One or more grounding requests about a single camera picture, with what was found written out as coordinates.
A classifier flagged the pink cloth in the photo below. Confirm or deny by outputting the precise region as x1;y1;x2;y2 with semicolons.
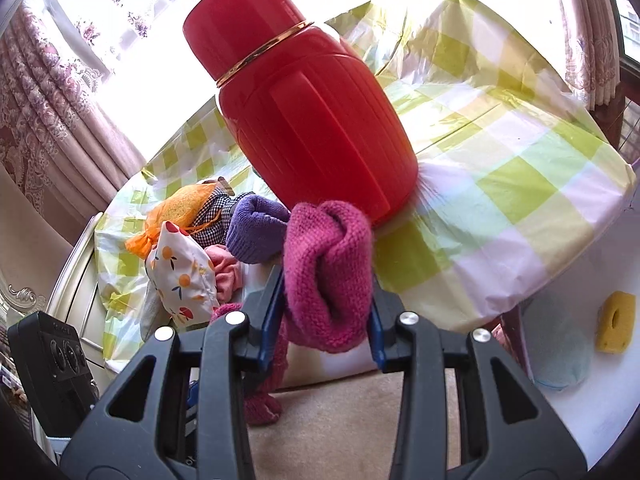
205;245;243;304

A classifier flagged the black white gingham pouch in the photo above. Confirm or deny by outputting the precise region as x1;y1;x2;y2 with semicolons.
188;182;250;248

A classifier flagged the yellow sponge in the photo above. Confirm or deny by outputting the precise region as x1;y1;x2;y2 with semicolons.
594;290;636;354

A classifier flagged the red thermos flask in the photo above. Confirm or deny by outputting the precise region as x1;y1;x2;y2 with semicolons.
183;0;418;226

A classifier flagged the magenta knitted hat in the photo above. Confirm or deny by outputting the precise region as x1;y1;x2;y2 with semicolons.
209;199;376;427

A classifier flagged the pink floral curtain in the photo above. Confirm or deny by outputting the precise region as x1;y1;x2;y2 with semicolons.
1;0;144;242
559;0;620;110

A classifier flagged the light blue cloth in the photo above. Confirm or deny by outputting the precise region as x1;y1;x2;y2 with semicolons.
522;296;593;391

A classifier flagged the white purple storage box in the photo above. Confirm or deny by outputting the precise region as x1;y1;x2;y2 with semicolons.
541;209;639;467

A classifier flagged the cream carved chair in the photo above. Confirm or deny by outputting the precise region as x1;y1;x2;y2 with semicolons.
1;171;105;367

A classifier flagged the purple knitted item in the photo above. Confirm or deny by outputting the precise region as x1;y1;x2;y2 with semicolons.
226;194;291;264

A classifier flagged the pink floral curtain left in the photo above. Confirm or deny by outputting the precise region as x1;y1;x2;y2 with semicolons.
1;0;144;242

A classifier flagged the pink floral curtain right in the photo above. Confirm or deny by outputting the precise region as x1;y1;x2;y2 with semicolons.
559;0;620;110

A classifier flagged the white orange-print pouch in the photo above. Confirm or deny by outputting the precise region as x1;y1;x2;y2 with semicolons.
145;221;219;328

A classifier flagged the orange fabric pouch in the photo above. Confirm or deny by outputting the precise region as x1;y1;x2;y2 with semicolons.
125;182;217;260

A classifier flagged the black electronic device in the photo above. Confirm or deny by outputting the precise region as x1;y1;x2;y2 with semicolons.
8;311;99;438

